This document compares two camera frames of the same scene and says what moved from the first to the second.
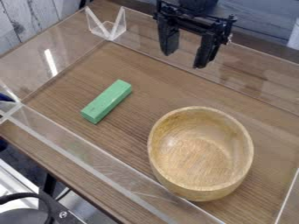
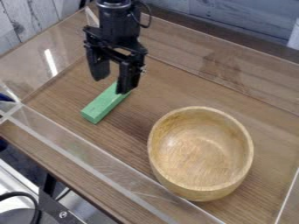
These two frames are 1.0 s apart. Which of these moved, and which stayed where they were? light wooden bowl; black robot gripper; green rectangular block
Moved: black robot gripper
Stayed: green rectangular block; light wooden bowl
